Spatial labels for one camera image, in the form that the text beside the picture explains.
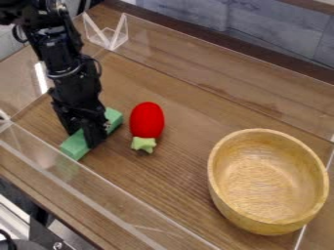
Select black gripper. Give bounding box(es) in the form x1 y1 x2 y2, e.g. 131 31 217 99
50 56 110 148

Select green rectangular block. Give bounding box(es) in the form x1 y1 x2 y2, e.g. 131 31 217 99
60 107 124 160

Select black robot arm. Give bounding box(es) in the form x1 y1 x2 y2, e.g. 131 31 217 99
0 0 108 147

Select light wooden bowl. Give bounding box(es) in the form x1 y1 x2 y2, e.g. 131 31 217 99
207 128 329 235

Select red plush strawberry toy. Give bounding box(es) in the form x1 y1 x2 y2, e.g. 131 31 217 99
130 102 165 153

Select clear acrylic enclosure wall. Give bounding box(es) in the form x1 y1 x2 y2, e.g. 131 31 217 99
0 12 334 250

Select black metal table bracket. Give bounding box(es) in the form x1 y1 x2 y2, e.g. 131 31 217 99
28 218 72 250

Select black cable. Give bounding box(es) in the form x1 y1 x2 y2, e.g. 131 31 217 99
0 227 19 250

